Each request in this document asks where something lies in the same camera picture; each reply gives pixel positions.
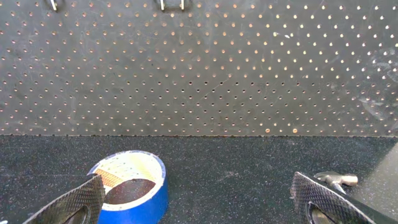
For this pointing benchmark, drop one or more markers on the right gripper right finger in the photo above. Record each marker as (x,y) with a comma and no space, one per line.
(317,196)

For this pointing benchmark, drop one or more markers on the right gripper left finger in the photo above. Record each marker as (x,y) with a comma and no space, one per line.
(81,199)

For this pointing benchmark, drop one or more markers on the black pegboard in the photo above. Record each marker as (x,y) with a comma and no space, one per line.
(199,62)

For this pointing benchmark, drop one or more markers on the roll of blue tape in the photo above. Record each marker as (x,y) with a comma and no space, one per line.
(149,208)

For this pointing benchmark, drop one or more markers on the metal hook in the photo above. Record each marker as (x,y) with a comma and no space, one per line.
(53,5)
(162,5)

